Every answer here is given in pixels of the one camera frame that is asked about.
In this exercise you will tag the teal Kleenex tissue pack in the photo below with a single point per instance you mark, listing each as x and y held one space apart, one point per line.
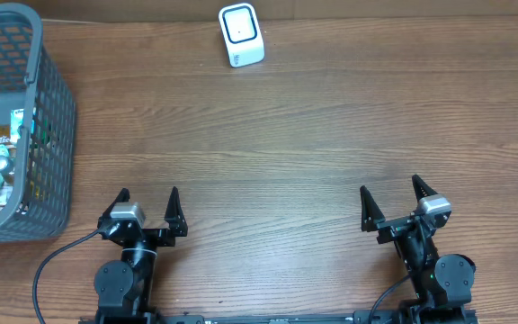
16 122

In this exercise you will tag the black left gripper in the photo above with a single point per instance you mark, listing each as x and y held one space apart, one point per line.
171 214

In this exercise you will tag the yellow oil bottle silver cap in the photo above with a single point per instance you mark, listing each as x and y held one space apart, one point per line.
7 169

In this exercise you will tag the grey plastic shopping basket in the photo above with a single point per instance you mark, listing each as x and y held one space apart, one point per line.
39 205

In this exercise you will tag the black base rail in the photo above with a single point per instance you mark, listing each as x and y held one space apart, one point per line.
358 317

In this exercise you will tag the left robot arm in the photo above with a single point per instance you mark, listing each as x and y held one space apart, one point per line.
124 286

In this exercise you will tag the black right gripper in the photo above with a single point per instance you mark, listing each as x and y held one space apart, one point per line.
373 219

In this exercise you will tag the white barcode scanner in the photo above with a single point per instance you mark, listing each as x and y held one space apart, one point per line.
242 35

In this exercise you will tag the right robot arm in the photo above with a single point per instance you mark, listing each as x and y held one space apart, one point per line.
442 284

